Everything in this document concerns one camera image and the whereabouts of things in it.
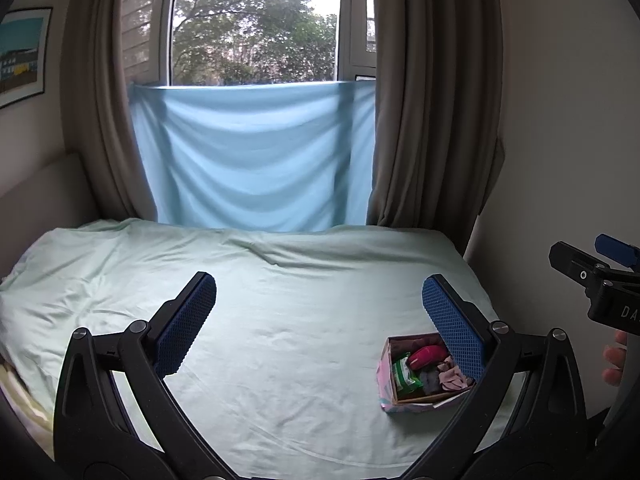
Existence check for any pink sock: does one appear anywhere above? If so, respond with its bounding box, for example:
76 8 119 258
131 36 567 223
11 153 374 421
436 356 474 391

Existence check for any cardboard box with patterned wrap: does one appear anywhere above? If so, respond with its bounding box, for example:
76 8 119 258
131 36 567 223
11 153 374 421
375 333 475 414

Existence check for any pink coin pouch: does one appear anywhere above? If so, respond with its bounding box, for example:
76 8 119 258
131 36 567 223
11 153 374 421
407 344 449 370

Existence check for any green wet wipes pack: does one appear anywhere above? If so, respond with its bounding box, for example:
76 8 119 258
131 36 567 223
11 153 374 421
392 354 423 400

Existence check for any person's right hand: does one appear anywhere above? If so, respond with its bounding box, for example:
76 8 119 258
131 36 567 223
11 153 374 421
602 330 627 387

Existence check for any pale green bed sheet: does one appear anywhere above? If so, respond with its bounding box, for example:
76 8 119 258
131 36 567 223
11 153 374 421
1 220 494 479

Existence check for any brown right curtain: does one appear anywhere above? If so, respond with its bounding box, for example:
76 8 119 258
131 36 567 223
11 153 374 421
367 0 504 254

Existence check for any brown curtain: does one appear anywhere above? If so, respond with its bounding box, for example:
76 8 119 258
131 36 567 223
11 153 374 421
367 0 504 254
60 0 157 221

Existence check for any beige headboard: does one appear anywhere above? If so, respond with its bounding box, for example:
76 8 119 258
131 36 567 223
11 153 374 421
1 154 101 278

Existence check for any brown left curtain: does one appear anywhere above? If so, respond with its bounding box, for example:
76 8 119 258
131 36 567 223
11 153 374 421
60 0 157 221

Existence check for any light blue hanging cloth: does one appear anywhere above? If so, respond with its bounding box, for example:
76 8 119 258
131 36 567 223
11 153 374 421
129 81 375 233

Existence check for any framed wall picture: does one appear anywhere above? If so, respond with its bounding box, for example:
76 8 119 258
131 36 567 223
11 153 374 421
0 6 53 108

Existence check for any window with white frame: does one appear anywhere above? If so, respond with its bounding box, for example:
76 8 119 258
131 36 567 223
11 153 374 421
122 0 376 86

